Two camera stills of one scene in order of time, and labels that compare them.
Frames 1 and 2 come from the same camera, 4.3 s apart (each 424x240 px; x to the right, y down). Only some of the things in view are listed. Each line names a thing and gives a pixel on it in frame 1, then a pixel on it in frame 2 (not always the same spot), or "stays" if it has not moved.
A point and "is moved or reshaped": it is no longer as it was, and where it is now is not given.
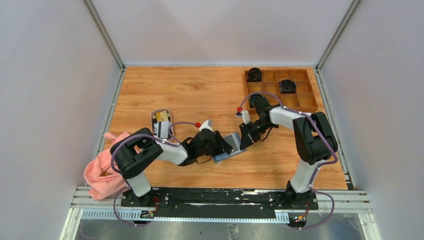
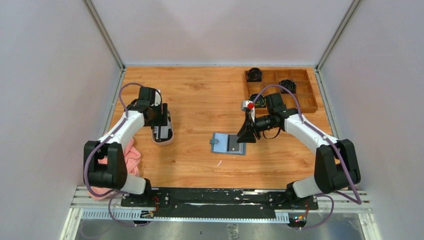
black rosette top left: x=254 y=74 stays
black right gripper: x=246 y=139 stays
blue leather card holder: x=234 y=140 is moved or reshaped
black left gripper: x=224 y=146 to x=162 y=120
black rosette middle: x=287 y=86 stays
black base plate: x=219 y=202 stays
